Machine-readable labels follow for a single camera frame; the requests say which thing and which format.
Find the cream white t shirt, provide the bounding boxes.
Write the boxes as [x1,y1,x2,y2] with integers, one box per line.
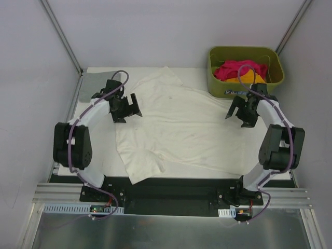
[116,67,266,184]

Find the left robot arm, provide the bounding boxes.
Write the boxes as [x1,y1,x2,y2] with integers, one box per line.
[53,79,142,202]

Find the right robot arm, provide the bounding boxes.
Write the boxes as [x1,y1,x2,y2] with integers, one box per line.
[225,83,305,205]

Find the orange t shirt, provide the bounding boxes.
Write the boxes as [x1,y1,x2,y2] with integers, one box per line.
[226,70,266,84]

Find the magenta pink t shirt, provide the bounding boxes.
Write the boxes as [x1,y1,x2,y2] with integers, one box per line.
[213,60,268,82]

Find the folded grey t shirt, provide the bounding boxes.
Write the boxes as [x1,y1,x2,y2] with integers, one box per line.
[78,71,115,103]

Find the olive green plastic bin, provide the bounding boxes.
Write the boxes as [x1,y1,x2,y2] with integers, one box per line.
[207,46,284,98]

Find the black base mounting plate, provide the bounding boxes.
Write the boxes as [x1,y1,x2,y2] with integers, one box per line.
[79,177,263,217]

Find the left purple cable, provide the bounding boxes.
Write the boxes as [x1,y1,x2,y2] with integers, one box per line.
[67,70,130,221]

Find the right white cable duct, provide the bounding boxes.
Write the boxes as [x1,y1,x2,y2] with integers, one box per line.
[217,207,252,218]

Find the white cable duct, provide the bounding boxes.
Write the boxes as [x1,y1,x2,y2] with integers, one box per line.
[217,207,252,218]
[44,204,125,215]

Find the aluminium frame rail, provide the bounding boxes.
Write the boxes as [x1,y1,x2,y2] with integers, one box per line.
[32,183,313,209]

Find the left white cable duct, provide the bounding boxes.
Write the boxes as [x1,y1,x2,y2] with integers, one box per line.
[44,204,125,215]

